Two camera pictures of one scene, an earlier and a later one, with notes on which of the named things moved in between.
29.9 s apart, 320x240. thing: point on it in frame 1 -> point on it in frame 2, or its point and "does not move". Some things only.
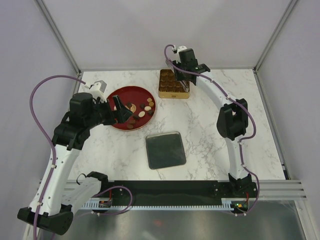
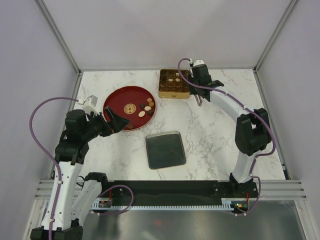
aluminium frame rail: (268, 189) does not move
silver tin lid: (165, 150) does not move
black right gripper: (178, 77) -> (192, 90)
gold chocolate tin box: (169, 87) does not move
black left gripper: (122, 113) -> (116, 124)
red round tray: (141, 103) does not move
